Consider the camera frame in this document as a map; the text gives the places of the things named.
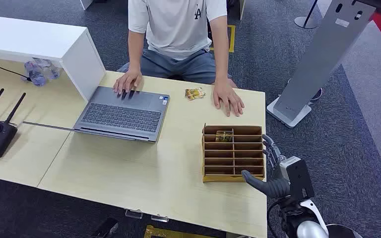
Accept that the gold patterned card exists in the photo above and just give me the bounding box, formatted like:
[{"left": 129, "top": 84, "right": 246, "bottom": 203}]
[
  {"left": 185, "top": 87, "right": 207, "bottom": 101},
  {"left": 215, "top": 130, "right": 234, "bottom": 143}
]

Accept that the white furniture leg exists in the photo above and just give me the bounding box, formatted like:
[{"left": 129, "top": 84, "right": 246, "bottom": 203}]
[{"left": 238, "top": 0, "right": 247, "bottom": 21}]

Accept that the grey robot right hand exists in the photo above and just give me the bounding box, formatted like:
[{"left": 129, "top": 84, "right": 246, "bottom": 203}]
[{"left": 241, "top": 134, "right": 291, "bottom": 200}]

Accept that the person's right hand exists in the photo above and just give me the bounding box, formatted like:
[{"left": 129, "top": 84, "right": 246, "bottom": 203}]
[{"left": 113, "top": 69, "right": 143, "bottom": 96}]

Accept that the brown cardboard slot organizer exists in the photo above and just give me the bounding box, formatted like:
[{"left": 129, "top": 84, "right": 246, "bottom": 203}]
[{"left": 201, "top": 123, "right": 266, "bottom": 183}]

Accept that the cable at kiosk base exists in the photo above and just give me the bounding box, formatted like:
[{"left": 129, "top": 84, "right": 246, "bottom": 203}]
[{"left": 310, "top": 86, "right": 323, "bottom": 102}]

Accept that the person's left hand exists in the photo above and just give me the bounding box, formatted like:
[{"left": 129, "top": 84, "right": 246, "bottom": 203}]
[{"left": 212, "top": 78, "right": 246, "bottom": 118}]

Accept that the stanchion post with round base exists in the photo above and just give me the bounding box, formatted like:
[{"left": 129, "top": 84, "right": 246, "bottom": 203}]
[{"left": 294, "top": 0, "right": 320, "bottom": 30}]

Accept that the white desk shelf riser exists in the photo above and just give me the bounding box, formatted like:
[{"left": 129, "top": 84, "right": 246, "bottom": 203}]
[{"left": 0, "top": 14, "right": 107, "bottom": 103}]

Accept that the grey metal kiosk stand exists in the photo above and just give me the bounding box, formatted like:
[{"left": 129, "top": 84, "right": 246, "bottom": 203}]
[{"left": 266, "top": 0, "right": 377, "bottom": 129}]

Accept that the grey open laptop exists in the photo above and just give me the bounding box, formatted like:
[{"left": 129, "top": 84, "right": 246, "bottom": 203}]
[{"left": 73, "top": 86, "right": 171, "bottom": 144}]

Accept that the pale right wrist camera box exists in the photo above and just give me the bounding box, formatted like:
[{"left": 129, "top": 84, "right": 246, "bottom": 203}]
[{"left": 279, "top": 156, "right": 316, "bottom": 201}]

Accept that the clear plastic water bottle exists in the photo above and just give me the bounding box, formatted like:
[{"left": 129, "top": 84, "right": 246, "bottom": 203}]
[
  {"left": 24, "top": 61, "right": 48, "bottom": 88},
  {"left": 33, "top": 58, "right": 61, "bottom": 81}
]

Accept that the black object under desk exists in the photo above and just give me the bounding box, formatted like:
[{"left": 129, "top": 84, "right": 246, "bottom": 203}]
[{"left": 90, "top": 217, "right": 120, "bottom": 238}]

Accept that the person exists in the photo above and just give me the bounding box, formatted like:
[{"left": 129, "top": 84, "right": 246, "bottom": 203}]
[{"left": 116, "top": 0, "right": 246, "bottom": 117}]

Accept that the thin black cable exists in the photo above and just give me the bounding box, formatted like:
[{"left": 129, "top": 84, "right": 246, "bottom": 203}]
[{"left": 0, "top": 60, "right": 32, "bottom": 82}]

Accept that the clear acrylic desk clip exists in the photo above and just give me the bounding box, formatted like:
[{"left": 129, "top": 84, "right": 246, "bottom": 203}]
[
  {"left": 150, "top": 214, "right": 170, "bottom": 224},
  {"left": 125, "top": 209, "right": 144, "bottom": 220}
]

